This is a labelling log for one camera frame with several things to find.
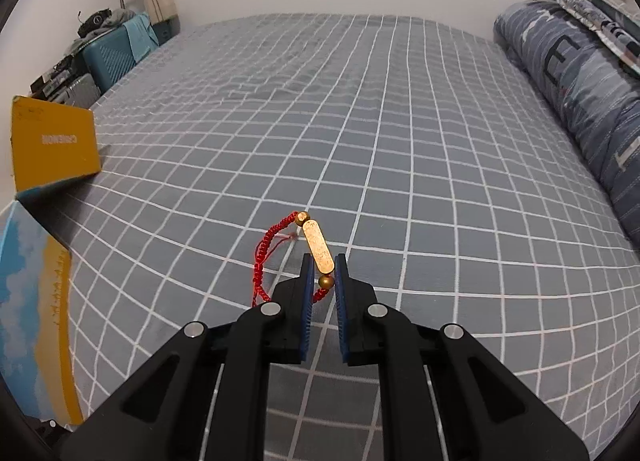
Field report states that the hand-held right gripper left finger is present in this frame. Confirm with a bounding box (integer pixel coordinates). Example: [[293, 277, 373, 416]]
[[60, 252, 317, 461]]

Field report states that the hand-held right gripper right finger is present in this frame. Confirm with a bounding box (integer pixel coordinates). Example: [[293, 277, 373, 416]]
[[334, 253, 591, 461]]

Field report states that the red cord bracelet gold bar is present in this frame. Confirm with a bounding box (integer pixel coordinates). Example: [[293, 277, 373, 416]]
[[248, 211, 335, 307]]

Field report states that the white box with yellow-blue flaps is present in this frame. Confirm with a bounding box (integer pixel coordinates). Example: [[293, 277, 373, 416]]
[[0, 95, 103, 427]]

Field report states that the grey suitcase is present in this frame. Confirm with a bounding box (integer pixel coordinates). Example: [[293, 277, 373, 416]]
[[47, 72, 101, 109]]

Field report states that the teal suitcase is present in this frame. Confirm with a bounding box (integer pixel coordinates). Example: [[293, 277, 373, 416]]
[[82, 14, 161, 92]]

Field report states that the rolled blue patterned duvet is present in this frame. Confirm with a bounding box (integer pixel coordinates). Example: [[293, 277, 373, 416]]
[[492, 0, 640, 242]]

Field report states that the black clutter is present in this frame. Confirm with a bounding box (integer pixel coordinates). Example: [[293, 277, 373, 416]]
[[30, 54, 86, 92]]

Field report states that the pile of dark clothes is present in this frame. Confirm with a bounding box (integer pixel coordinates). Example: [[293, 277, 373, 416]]
[[75, 6, 138, 37]]

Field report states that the blue white patterned cloth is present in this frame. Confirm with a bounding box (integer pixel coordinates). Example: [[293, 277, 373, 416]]
[[542, 0, 640, 77]]

